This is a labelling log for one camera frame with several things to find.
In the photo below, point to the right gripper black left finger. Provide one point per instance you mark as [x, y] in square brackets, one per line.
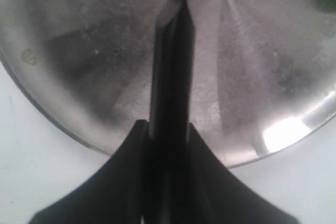
[112, 195]

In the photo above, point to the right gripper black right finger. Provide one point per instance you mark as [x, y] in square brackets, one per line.
[205, 191]

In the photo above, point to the black handled knife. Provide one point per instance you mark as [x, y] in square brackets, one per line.
[172, 76]

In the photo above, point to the round steel plate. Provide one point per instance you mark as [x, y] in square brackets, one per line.
[253, 76]

